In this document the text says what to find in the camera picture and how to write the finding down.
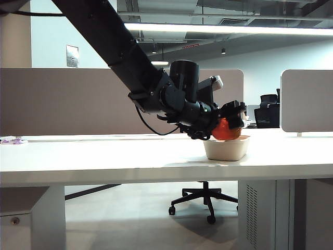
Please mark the white divider mounting bracket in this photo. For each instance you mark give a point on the white divider mounting bracket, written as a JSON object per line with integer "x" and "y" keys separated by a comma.
{"x": 300, "y": 135}

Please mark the black mesh office chair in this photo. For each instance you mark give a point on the black mesh office chair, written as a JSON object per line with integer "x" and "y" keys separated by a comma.
{"x": 268, "y": 115}

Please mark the plain white desk leg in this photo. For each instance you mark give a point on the plain white desk leg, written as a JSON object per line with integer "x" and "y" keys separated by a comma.
{"x": 52, "y": 221}

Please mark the orange fruit with crinkled skin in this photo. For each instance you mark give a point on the orange fruit with crinkled skin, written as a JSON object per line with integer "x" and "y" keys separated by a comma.
{"x": 221, "y": 130}

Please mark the short hanging linear lamp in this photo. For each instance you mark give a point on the short hanging linear lamp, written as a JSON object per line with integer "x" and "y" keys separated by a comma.
{"x": 161, "y": 63}

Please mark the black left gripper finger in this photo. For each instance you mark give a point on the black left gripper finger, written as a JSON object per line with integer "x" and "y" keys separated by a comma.
{"x": 235, "y": 122}
{"x": 234, "y": 106}

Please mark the purple printed packet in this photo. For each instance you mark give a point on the purple printed packet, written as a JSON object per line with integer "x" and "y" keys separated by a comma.
{"x": 15, "y": 141}

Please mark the white drawer cabinet with lock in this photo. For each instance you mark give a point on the white drawer cabinet with lock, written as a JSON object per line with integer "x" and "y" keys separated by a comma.
{"x": 13, "y": 231}

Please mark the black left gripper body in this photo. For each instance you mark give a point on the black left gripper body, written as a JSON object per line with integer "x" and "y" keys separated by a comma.
{"x": 199, "y": 114}

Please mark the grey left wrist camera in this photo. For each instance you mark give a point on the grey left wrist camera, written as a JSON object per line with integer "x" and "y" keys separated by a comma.
{"x": 217, "y": 82}

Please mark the ceiling air vent grille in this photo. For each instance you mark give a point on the ceiling air vent grille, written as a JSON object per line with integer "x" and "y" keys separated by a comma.
{"x": 234, "y": 22}

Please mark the grey under-desk cabinet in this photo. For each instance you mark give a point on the grey under-desk cabinet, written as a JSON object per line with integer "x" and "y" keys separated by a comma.
{"x": 314, "y": 216}

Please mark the long ceiling light strip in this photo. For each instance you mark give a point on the long ceiling light strip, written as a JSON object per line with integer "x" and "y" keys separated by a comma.
{"x": 234, "y": 29}

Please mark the metal wall switch plate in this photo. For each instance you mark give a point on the metal wall switch plate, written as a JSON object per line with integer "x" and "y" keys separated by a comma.
{"x": 72, "y": 56}

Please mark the black swivel chair base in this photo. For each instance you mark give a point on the black swivel chair base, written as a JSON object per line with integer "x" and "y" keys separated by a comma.
{"x": 206, "y": 194}

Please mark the red ceiling sign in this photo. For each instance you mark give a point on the red ceiling sign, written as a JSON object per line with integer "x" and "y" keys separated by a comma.
{"x": 190, "y": 46}

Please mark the wide grey desk divider panel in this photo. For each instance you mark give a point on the wide grey desk divider panel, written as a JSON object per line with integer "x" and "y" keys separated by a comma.
{"x": 52, "y": 104}

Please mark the perforated white desk leg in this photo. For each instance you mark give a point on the perforated white desk leg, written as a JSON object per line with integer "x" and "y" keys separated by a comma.
{"x": 265, "y": 216}

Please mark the beige paper lunchbox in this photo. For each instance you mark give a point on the beige paper lunchbox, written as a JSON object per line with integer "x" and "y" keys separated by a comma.
{"x": 226, "y": 151}

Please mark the black floor strip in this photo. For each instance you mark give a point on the black floor strip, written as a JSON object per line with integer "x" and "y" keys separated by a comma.
{"x": 91, "y": 192}

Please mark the narrow grey desk divider panel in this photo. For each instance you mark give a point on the narrow grey desk divider panel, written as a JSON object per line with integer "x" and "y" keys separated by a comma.
{"x": 307, "y": 104}

